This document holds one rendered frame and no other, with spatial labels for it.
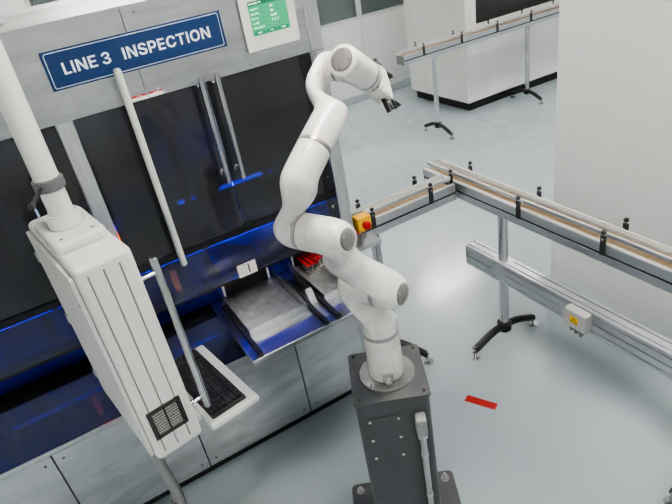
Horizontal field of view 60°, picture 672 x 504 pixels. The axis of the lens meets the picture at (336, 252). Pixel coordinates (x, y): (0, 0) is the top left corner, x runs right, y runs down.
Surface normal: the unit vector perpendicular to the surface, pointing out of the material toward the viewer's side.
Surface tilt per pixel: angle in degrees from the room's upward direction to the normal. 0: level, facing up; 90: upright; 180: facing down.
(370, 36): 90
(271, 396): 90
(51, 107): 90
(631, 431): 0
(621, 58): 90
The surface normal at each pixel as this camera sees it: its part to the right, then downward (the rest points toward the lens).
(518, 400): -0.16, -0.85
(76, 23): 0.50, 0.37
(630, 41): -0.85, 0.37
